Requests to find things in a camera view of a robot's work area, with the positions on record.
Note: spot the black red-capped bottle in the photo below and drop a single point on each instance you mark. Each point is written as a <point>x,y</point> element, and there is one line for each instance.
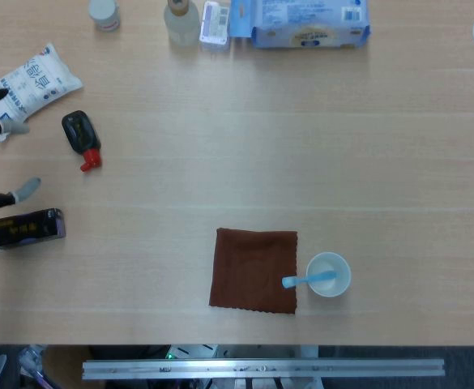
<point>78,131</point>

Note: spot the small black box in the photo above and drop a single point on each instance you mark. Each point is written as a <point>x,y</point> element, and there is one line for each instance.
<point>22,231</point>

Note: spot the clear glass bottle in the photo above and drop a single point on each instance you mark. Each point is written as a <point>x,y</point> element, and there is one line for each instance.
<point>182,24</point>

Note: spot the small white purple box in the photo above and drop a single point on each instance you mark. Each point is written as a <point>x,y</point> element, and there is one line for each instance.
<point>214,22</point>

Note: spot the white salt bag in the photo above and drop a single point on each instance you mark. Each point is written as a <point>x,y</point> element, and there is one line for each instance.
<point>42,79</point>

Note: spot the small white jar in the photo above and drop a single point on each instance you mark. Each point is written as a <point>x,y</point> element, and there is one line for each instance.
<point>103,14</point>

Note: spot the clear crumpled plastic bag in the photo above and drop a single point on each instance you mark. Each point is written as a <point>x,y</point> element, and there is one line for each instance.
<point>32,358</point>

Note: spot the blue hang tab card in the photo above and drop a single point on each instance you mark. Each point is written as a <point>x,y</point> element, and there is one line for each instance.
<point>240,20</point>

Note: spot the brown square cloth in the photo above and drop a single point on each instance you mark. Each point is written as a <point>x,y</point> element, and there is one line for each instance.
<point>253,271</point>

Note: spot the light blue plastic spoon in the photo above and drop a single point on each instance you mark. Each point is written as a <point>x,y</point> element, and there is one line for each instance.
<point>290,281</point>

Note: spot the blue wet wipes pack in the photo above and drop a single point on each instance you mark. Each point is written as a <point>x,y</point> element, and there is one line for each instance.
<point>309,24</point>

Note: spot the white paper cup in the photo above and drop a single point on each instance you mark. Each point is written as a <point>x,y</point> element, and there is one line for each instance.
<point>336,285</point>

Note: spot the aluminium profile rail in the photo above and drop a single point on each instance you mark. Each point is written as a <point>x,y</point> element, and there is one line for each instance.
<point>261,368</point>

